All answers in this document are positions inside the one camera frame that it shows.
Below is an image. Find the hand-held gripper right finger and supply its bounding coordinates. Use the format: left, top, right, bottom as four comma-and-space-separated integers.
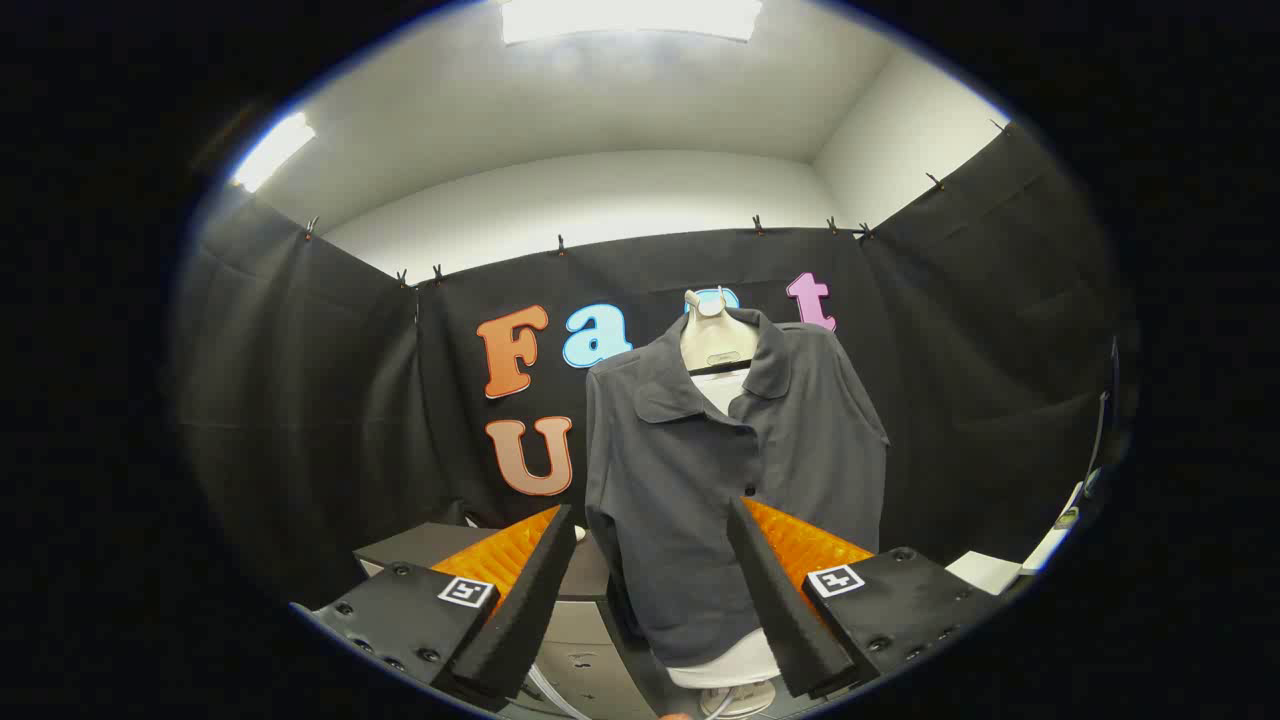
727, 495, 1006, 701

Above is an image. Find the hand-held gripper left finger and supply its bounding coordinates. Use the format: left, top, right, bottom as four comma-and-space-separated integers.
290, 505, 578, 713

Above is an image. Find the grey button shirt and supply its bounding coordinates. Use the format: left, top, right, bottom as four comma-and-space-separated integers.
585, 307, 891, 669

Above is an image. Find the grey drawer cabinet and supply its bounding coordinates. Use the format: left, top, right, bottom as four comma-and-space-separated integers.
352, 520, 681, 720

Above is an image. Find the white table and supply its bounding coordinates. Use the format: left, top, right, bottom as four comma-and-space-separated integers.
945, 485, 1086, 598

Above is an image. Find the white mannequin torso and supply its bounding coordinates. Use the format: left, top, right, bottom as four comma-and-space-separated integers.
665, 288, 781, 719

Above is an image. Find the row of black cloth clips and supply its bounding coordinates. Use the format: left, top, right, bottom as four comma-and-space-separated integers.
303, 118, 1011, 289

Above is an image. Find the narrow ceiling light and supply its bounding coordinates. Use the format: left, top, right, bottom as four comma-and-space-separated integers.
232, 112, 316, 193

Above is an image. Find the large ceiling light panel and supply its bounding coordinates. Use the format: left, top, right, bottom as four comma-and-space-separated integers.
500, 0, 763, 46

